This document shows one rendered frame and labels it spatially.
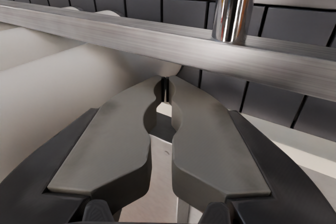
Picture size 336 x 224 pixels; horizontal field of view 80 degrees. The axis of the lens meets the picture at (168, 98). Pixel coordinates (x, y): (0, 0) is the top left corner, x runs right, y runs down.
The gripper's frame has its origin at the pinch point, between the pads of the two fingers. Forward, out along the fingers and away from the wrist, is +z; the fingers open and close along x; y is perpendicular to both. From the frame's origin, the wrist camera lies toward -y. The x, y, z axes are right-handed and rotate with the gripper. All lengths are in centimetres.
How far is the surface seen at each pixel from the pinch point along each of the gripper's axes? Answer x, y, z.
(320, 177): 16.2, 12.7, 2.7
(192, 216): 4.9, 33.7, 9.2
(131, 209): -6.8, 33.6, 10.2
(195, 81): 2.5, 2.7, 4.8
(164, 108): -0.2, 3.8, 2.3
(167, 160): 0.1, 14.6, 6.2
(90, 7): -7.8, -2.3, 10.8
